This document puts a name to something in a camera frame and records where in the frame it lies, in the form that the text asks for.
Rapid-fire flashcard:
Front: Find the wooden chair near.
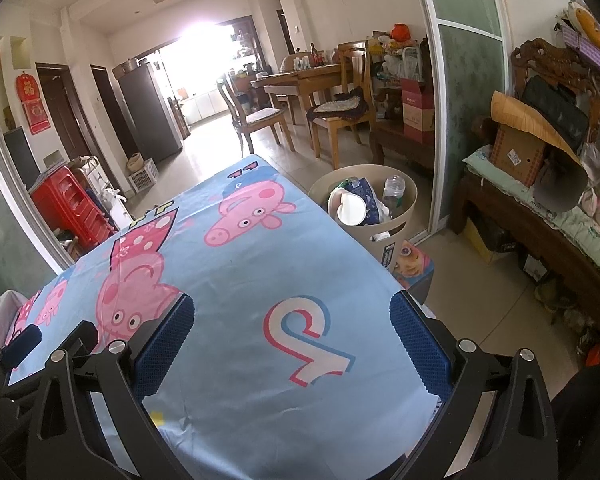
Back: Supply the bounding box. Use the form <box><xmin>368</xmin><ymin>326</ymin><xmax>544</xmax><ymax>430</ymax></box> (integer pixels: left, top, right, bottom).
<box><xmin>218</xmin><ymin>75</ymin><xmax>296</xmax><ymax>154</ymax></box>

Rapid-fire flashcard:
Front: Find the brown cardboard box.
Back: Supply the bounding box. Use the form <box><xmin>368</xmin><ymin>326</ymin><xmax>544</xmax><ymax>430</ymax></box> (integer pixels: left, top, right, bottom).
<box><xmin>489</xmin><ymin>124</ymin><xmax>545</xmax><ymax>188</ymax></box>

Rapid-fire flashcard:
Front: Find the white paper cup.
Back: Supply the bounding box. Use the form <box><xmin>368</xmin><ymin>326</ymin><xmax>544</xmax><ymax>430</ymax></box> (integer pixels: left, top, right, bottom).
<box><xmin>327</xmin><ymin>188</ymin><xmax>367</xmax><ymax>226</ymax></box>

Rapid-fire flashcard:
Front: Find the dark refrigerator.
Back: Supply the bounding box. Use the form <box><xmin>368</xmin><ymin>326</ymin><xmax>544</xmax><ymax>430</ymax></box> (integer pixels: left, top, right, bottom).
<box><xmin>118</xmin><ymin>58</ymin><xmax>182</xmax><ymax>162</ymax></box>

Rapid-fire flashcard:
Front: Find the red cardboard box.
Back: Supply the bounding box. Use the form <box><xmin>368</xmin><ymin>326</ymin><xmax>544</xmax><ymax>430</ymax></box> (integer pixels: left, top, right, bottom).
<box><xmin>401</xmin><ymin>78</ymin><xmax>436</xmax><ymax>146</ymax></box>

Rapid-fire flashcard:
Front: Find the carved wooden bench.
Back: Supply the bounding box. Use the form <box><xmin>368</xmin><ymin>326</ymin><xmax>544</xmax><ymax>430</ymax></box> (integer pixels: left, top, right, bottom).
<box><xmin>449</xmin><ymin>38</ymin><xmax>600</xmax><ymax>331</ymax></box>

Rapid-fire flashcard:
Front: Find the red plastic drawer cabinet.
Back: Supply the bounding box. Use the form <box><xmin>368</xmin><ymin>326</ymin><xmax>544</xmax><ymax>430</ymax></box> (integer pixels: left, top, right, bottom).
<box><xmin>29</xmin><ymin>165</ymin><xmax>117</xmax><ymax>254</ymax></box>

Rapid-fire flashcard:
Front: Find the clear plastic bottle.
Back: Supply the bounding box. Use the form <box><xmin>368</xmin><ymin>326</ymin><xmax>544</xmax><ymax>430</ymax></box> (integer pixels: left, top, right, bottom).
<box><xmin>381</xmin><ymin>174</ymin><xmax>406</xmax><ymax>218</ymax></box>

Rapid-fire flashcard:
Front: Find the white storage crate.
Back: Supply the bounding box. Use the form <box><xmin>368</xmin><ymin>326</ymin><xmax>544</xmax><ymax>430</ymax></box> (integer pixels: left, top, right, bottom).
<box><xmin>128</xmin><ymin>158</ymin><xmax>159</xmax><ymax>194</ymax></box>

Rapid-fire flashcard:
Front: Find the red wall calendar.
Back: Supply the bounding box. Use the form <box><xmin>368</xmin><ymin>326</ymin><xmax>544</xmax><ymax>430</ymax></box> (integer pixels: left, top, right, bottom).
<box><xmin>16</xmin><ymin>72</ymin><xmax>50</xmax><ymax>136</ymax></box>

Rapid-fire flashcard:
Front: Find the wooden dining table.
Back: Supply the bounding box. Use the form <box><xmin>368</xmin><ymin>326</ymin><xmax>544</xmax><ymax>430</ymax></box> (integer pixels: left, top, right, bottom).
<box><xmin>251</xmin><ymin>64</ymin><xmax>342</xmax><ymax>114</ymax></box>

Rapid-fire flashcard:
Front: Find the blue cartoon pig tablecloth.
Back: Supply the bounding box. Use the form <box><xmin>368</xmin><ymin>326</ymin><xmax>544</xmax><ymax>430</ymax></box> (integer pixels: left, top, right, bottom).
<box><xmin>12</xmin><ymin>156</ymin><xmax>440</xmax><ymax>479</ymax></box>

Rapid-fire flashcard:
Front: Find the beige trash bin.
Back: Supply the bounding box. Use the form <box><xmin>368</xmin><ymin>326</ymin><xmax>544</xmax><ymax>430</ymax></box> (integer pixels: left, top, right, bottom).
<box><xmin>309</xmin><ymin>164</ymin><xmax>418</xmax><ymax>271</ymax></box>

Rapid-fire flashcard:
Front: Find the wooden chair with cushion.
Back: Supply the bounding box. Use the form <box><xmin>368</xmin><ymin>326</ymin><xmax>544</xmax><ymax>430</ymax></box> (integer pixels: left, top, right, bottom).
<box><xmin>306</xmin><ymin>40</ymin><xmax>376</xmax><ymax>170</ymax></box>

